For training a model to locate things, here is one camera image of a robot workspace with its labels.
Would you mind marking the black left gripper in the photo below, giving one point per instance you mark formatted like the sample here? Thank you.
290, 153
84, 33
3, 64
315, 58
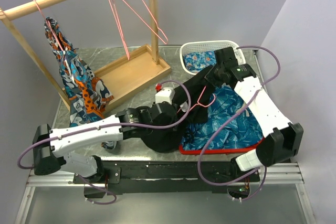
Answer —
172, 119

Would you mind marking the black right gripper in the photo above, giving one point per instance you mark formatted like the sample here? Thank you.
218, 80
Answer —
210, 77

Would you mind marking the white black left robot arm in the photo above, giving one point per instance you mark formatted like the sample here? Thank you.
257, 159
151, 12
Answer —
56, 149

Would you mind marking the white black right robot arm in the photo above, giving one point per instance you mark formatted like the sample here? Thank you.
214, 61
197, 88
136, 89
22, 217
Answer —
282, 138

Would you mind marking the blue floral shorts in basket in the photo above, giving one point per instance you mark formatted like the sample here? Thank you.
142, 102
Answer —
194, 62

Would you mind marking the blue leaf-print shorts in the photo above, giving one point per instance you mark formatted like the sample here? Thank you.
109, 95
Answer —
241, 132

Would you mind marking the orange blue patterned shorts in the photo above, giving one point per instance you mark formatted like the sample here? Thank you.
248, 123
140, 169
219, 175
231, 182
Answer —
87, 93

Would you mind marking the pink hanger holding shorts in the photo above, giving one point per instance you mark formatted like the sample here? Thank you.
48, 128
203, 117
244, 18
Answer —
49, 26

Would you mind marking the white plastic basket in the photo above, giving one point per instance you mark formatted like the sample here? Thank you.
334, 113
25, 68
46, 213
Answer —
202, 46

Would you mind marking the red plastic tray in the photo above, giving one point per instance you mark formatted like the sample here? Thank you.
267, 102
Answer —
219, 151

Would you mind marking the wooden clothes rack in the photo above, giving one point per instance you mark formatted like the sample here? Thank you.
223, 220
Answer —
126, 76

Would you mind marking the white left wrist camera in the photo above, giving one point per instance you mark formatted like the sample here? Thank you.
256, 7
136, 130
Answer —
166, 94

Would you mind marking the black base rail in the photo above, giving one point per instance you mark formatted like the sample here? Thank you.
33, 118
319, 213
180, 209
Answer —
129, 177

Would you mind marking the aluminium frame rail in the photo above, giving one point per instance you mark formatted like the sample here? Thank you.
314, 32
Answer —
279, 174

